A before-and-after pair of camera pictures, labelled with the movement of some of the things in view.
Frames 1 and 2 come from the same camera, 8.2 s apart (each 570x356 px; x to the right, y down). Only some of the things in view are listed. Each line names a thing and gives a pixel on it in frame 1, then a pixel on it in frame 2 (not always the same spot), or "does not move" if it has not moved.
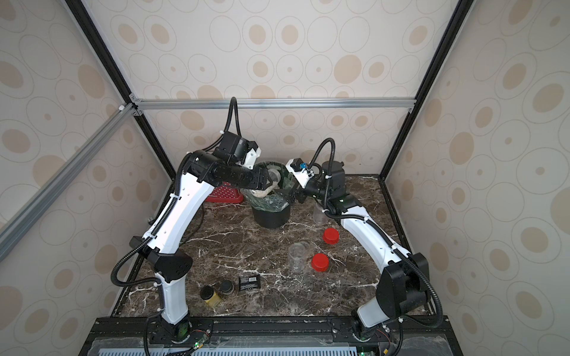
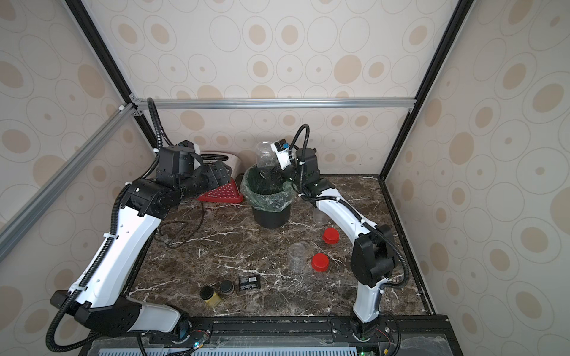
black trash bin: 271,220 does not move
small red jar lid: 331,236 does not move
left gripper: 260,178 to 217,178
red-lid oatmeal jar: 274,176 to 266,158
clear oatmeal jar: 298,254 does not move
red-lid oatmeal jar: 319,215 does not move
